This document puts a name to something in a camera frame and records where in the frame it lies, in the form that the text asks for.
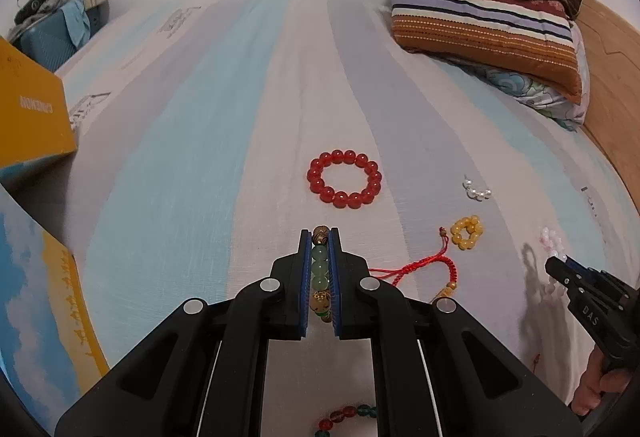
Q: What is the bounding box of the red cord gold-tube bracelet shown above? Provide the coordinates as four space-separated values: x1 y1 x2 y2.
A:
368 225 459 304

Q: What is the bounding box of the multicolour glass bead bracelet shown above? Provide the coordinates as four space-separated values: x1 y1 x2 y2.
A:
313 403 380 437

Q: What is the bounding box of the right hand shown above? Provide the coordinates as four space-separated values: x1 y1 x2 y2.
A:
570 346 632 417

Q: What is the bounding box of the yellow cardboard box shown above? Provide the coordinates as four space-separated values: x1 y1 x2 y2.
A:
0 41 77 170

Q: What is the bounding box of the white pearl bead ring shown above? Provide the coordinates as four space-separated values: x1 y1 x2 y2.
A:
461 175 494 203

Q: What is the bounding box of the teal suitcase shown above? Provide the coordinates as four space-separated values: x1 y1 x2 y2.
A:
8 0 91 72

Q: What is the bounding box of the pink bead ring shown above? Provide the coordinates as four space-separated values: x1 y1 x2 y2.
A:
538 225 570 263

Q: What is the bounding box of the wooden headboard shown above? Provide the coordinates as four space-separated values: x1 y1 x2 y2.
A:
577 0 640 203

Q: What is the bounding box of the yellow bead ring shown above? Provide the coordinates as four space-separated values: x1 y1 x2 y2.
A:
449 214 485 251

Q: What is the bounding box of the green jade bead bracelet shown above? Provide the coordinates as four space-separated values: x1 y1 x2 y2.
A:
308 225 334 323

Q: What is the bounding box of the red bead bracelet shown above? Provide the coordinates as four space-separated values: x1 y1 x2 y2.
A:
306 149 383 210

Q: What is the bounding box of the striped red orange pillow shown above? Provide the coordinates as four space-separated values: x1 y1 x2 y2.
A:
390 0 582 105

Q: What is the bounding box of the floral light pillow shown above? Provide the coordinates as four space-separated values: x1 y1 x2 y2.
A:
448 21 590 132

